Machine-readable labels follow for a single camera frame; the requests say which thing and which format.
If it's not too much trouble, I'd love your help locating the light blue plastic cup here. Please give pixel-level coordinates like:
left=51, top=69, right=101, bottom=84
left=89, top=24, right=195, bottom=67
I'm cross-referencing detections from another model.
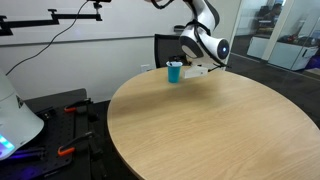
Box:
left=166, top=60, right=184, bottom=84

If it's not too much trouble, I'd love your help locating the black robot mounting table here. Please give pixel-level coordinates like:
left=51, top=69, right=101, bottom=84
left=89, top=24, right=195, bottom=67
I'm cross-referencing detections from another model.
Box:
left=0, top=87, right=93, bottom=180

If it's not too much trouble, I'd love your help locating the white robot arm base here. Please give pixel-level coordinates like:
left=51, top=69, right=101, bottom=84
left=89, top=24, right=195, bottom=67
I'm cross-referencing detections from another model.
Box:
left=0, top=68, right=45, bottom=162

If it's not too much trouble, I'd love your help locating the black hanging camera cable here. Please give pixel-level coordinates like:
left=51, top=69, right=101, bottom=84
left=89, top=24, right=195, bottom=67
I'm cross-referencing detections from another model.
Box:
left=5, top=0, right=89, bottom=77

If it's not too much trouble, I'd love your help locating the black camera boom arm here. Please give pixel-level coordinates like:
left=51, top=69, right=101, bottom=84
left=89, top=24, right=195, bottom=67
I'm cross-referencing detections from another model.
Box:
left=0, top=8, right=103, bottom=37

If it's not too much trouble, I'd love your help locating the black mesh office chair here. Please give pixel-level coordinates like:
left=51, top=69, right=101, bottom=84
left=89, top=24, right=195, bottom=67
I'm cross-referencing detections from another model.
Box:
left=154, top=33, right=193, bottom=69

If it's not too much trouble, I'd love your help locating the white low cabinet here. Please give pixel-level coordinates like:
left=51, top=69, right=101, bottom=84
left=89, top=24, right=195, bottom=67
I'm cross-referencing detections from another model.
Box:
left=247, top=34, right=319, bottom=72

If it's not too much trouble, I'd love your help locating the seated person in background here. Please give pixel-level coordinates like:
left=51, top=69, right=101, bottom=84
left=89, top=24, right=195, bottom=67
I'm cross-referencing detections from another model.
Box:
left=263, top=2, right=285, bottom=26

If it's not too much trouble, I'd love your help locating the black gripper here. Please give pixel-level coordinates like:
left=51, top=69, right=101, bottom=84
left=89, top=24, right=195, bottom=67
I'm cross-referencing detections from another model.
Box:
left=168, top=54, right=194, bottom=69

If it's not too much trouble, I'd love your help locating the orange and black clamp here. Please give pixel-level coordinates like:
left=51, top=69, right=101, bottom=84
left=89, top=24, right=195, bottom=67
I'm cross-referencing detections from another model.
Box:
left=57, top=130, right=105, bottom=164
left=63, top=98, right=100, bottom=123

